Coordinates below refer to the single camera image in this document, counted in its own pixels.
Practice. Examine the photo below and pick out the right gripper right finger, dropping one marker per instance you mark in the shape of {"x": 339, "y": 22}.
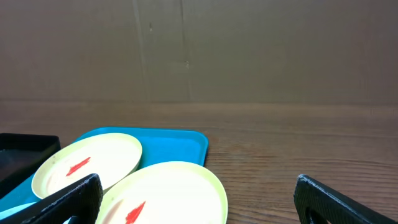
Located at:
{"x": 317, "y": 203}

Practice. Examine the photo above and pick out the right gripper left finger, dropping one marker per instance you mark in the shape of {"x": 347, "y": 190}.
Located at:
{"x": 79, "y": 202}

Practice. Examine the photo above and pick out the yellow plate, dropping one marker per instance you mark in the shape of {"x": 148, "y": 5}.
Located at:
{"x": 112, "y": 156}
{"x": 173, "y": 192}

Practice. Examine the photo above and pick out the black plastic tray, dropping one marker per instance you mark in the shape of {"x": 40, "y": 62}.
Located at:
{"x": 22, "y": 155}

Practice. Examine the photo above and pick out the teal plastic tray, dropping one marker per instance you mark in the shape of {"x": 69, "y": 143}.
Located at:
{"x": 159, "y": 145}

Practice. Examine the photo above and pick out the light blue plate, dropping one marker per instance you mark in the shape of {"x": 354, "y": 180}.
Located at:
{"x": 15, "y": 211}

